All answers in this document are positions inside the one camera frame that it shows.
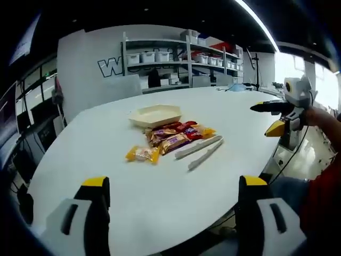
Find grey metal shelf rack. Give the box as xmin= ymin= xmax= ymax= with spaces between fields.
xmin=121 ymin=31 xmax=245 ymax=89

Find white leaning panel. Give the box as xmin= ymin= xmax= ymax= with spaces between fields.
xmin=102 ymin=74 xmax=144 ymax=99

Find red food packet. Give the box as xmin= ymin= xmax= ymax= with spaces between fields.
xmin=170 ymin=121 xmax=199 ymax=133
xmin=185 ymin=126 xmax=206 ymax=141

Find orange food packet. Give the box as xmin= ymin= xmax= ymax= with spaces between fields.
xmin=196 ymin=124 xmax=217 ymax=139

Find yellow food packet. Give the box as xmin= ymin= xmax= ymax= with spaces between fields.
xmin=125 ymin=145 xmax=161 ymax=164

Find ceiling light strip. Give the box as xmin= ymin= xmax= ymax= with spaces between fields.
xmin=236 ymin=0 xmax=280 ymax=53

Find white plastic food tongs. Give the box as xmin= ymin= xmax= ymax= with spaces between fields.
xmin=174 ymin=134 xmax=225 ymax=172

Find dark hanging cloth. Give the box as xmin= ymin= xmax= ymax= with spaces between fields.
xmin=51 ymin=76 xmax=65 ymax=105

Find white table base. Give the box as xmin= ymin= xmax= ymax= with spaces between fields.
xmin=262 ymin=127 xmax=304 ymax=177

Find person's blue jeans leg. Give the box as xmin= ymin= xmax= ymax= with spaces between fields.
xmin=269 ymin=175 xmax=313 ymax=217

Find gold food packet purple label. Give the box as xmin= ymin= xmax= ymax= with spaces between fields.
xmin=156 ymin=132 xmax=191 ymax=157
xmin=145 ymin=127 xmax=177 ymax=147

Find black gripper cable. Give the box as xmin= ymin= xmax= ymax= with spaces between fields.
xmin=267 ymin=124 xmax=311 ymax=185

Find black pole stand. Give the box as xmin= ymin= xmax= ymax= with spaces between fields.
xmin=246 ymin=47 xmax=264 ymax=92

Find beige paper tray container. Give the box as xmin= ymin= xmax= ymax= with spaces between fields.
xmin=128 ymin=104 xmax=183 ymax=129

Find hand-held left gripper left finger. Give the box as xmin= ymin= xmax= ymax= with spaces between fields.
xmin=45 ymin=175 xmax=111 ymax=256

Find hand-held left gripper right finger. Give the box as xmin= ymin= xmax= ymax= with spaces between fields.
xmin=238 ymin=174 xmax=308 ymax=256

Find row of white storage bins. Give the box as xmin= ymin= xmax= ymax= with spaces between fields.
xmin=125 ymin=29 xmax=245 ymax=71

